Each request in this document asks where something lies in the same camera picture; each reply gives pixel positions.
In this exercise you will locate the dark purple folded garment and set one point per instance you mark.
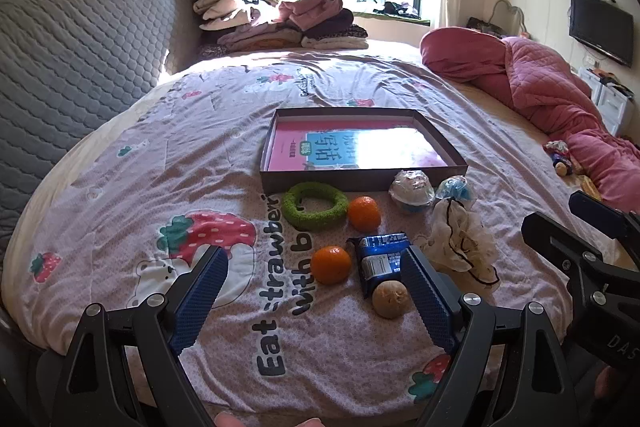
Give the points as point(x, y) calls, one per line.
point(332, 24)

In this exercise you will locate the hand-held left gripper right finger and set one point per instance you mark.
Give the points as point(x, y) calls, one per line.
point(430, 302)

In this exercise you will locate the white jelly cup red lid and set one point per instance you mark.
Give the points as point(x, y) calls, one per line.
point(411, 192)

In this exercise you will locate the person's left hand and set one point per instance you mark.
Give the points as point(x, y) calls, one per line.
point(229, 420)

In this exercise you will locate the strawberry print bed sheet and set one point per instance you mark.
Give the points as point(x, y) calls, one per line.
point(200, 157)

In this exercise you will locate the dark clothing heap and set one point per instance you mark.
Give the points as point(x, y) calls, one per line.
point(395, 8)

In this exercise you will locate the dark bag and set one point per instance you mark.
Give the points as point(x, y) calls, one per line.
point(485, 27)

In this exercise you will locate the blue jelly cup red lid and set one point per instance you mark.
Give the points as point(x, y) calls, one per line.
point(454, 189)

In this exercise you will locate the pink quilted comforter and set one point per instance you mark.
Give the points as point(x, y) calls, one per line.
point(540, 82)

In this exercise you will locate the black flat television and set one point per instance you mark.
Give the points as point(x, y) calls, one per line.
point(600, 27)

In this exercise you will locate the white heart-shaped frame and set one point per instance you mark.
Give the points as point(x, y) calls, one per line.
point(515, 9)

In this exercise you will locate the green window seat mat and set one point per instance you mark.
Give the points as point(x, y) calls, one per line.
point(380, 19)

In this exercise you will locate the white plastic drawer unit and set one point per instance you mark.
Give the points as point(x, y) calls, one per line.
point(610, 99)

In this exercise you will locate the walnut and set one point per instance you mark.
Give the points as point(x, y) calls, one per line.
point(390, 299)

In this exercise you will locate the person's right hand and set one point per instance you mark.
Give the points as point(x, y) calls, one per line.
point(610, 384)

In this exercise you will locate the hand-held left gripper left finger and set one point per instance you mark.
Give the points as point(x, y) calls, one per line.
point(200, 297)

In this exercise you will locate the grey shallow cardboard box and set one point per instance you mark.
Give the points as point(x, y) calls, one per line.
point(325, 181)

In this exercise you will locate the pink blue book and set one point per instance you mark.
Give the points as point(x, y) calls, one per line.
point(290, 147)

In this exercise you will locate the orange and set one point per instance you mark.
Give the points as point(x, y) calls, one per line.
point(332, 265)
point(364, 213)

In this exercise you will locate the grey quilted headboard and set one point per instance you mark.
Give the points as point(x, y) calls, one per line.
point(75, 57)

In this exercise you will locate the small round doll toy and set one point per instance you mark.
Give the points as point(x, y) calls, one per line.
point(564, 167)

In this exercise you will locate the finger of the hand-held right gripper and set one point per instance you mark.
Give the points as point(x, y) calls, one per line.
point(600, 212)
point(550, 237)

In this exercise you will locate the mauve yellow folded clothes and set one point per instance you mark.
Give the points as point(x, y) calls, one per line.
point(260, 39)

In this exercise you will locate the leopard print folded garment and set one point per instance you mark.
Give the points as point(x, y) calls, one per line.
point(340, 39)

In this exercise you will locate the colourful wrapped snack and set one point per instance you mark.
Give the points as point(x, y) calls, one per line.
point(557, 148)

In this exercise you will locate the blue cookie pack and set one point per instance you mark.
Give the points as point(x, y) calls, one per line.
point(377, 257)

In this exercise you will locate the pink fleece garment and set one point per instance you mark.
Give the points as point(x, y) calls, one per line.
point(310, 9)

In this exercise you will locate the beige folded garment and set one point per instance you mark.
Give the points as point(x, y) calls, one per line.
point(225, 9)

